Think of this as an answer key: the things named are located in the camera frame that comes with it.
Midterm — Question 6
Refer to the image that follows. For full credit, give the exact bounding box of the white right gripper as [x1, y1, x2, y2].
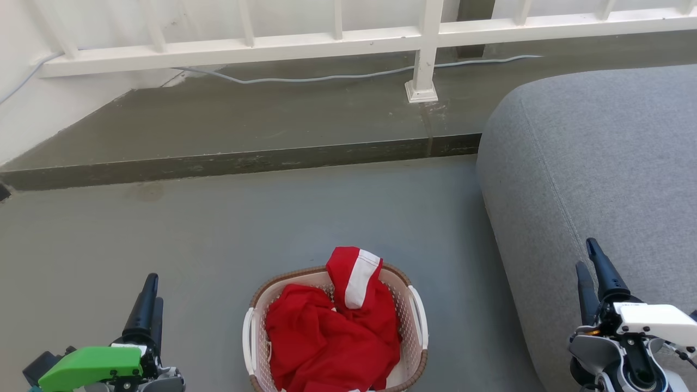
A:
[576, 238, 697, 349]

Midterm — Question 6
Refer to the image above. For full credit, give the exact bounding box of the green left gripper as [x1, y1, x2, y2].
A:
[38, 273, 164, 392]

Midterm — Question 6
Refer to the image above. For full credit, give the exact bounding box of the red and white garment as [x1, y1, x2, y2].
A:
[265, 247, 402, 392]

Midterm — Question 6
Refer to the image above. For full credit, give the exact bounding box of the grey fabric sofa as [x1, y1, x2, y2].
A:
[476, 64, 697, 392]

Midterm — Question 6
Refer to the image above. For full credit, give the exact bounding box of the white laundry basket brown rim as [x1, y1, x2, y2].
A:
[242, 263, 429, 392]

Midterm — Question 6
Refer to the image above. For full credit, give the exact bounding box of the white railing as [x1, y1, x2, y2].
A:
[25, 0, 697, 104]

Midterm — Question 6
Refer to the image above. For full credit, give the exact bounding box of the grey floor cable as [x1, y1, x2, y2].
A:
[0, 52, 543, 107]

